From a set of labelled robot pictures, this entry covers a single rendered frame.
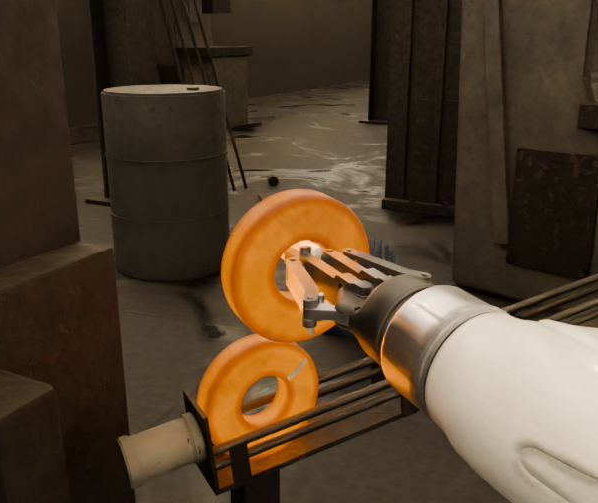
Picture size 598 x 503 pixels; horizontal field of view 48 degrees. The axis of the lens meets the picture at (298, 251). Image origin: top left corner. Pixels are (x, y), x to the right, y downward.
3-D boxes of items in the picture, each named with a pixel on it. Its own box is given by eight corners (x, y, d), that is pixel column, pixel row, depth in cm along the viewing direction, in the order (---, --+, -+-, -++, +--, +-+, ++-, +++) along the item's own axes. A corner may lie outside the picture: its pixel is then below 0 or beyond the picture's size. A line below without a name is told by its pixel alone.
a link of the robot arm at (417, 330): (516, 411, 50) (462, 374, 55) (533, 298, 47) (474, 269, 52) (416, 445, 46) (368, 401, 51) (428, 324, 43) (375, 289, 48)
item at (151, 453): (121, 471, 81) (112, 428, 79) (192, 444, 85) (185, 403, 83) (134, 500, 76) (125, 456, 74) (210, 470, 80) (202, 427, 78)
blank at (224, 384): (243, 468, 88) (255, 483, 85) (170, 400, 79) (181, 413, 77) (325, 381, 91) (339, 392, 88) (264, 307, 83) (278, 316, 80)
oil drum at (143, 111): (89, 271, 338) (70, 88, 311) (163, 241, 389) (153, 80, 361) (186, 290, 313) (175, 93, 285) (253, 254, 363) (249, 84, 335)
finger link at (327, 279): (374, 329, 57) (360, 332, 56) (306, 282, 66) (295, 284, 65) (377, 285, 55) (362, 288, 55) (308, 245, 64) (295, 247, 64)
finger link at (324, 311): (383, 332, 54) (327, 346, 52) (348, 307, 59) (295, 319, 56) (385, 304, 54) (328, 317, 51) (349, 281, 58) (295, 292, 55)
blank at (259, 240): (208, 209, 64) (221, 219, 61) (348, 172, 70) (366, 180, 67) (231, 349, 70) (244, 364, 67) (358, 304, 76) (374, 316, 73)
